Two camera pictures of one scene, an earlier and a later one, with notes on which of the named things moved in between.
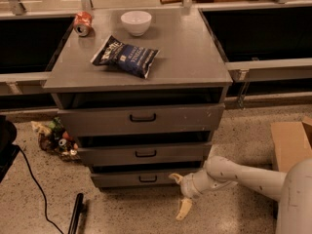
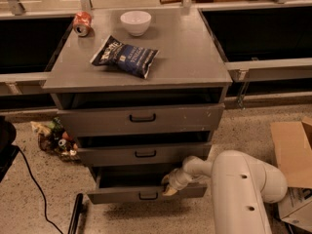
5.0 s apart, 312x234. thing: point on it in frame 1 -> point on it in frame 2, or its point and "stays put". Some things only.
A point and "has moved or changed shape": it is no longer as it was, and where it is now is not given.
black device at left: [8, 149] stays put
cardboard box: [292, 142] stays put
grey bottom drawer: [134, 179] has moved or changed shape
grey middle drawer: [143, 153] stays put
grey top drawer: [123, 119] stays put
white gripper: [188, 184] -> [177, 179]
